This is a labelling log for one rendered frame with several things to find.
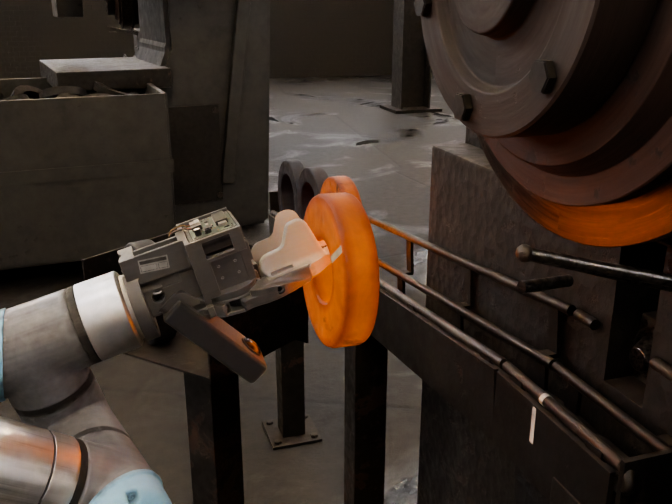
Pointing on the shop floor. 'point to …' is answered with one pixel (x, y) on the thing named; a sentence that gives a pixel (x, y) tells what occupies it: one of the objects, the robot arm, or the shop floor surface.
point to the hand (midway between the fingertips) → (336, 252)
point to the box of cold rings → (81, 171)
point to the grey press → (197, 95)
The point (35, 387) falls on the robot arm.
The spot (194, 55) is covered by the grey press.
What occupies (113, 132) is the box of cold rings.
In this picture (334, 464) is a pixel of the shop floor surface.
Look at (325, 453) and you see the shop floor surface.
